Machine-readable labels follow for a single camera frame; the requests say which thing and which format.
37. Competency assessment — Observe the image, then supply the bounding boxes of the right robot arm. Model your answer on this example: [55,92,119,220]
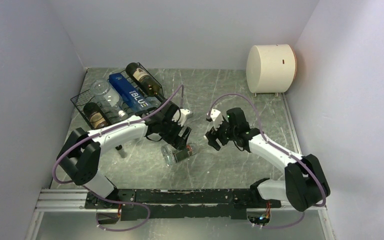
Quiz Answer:
[205,107,331,212]

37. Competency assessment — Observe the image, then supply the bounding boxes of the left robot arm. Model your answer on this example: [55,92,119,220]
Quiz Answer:
[52,102,193,208]

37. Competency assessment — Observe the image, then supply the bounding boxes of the clear bottle white cap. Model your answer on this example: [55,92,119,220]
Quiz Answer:
[89,79,129,121]

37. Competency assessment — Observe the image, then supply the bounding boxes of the green wine bottle black neck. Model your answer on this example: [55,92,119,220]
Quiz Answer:
[125,62,167,107]

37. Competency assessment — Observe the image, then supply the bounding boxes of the black wire wine rack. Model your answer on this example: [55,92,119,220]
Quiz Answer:
[71,62,166,130]

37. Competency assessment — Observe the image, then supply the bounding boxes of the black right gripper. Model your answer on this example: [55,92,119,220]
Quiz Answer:
[205,116,237,151]

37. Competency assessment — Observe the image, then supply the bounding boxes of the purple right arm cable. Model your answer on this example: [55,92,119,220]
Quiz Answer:
[206,93,327,230]

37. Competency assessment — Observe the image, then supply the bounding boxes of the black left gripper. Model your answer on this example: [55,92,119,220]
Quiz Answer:
[159,116,191,150]

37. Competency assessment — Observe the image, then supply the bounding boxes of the green wine bottle silver neck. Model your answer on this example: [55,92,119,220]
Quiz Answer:
[82,102,128,159]

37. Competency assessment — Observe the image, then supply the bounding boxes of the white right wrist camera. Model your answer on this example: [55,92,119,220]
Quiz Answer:
[206,108,224,130]

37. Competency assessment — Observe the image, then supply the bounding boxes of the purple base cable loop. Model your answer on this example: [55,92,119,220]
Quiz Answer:
[84,195,151,233]

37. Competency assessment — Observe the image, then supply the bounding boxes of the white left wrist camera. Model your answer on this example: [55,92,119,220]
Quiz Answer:
[177,108,194,126]

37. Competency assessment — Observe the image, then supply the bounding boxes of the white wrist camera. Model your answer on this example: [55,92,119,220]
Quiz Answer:
[206,108,224,130]
[177,108,194,126]

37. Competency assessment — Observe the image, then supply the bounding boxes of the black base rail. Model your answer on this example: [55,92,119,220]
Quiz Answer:
[84,188,281,221]

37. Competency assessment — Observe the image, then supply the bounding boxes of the cream cylindrical container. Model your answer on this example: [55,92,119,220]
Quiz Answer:
[246,44,297,94]

